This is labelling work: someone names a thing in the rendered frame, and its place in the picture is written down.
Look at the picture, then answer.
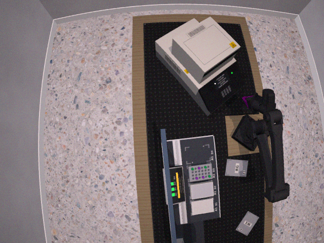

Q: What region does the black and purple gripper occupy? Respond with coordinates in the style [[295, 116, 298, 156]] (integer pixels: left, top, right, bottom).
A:
[[242, 92, 263, 115]]

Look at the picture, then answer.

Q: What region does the white pcr plate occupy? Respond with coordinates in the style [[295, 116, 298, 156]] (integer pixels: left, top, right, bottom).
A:
[[191, 198, 214, 215]]

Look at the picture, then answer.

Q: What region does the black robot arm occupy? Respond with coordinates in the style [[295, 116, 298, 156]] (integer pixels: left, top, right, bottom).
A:
[[244, 89, 290, 203]]

